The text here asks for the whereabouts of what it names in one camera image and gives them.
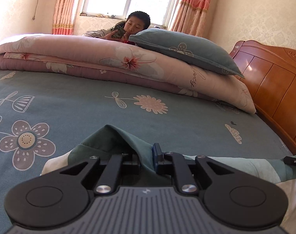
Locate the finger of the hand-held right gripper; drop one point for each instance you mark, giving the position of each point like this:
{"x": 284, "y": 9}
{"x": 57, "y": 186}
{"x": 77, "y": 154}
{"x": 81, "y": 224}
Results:
{"x": 294, "y": 161}

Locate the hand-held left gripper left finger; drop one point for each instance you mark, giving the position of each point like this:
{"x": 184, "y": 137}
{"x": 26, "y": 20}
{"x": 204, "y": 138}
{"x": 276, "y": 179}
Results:
{"x": 130, "y": 165}

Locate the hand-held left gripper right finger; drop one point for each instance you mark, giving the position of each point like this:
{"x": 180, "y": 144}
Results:
{"x": 157, "y": 158}

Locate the green white hooded jacket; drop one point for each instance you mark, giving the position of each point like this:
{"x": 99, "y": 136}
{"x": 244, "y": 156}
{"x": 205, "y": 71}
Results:
{"x": 108, "y": 141}

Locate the bed with blue floral sheet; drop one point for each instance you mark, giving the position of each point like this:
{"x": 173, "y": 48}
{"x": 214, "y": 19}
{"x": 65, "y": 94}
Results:
{"x": 89, "y": 107}

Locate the wooden headboard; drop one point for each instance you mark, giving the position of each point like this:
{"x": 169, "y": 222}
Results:
{"x": 272, "y": 82}

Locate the teal floral pillow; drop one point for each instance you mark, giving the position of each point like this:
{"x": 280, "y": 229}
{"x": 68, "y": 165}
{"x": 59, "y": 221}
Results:
{"x": 187, "y": 51}

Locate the pink floral folded quilt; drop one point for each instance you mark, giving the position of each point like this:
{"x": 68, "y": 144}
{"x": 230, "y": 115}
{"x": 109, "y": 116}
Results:
{"x": 89, "y": 53}

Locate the pink patterned curtain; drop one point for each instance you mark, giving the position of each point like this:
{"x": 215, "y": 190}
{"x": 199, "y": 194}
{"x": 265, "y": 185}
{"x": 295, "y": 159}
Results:
{"x": 194, "y": 7}
{"x": 65, "y": 7}

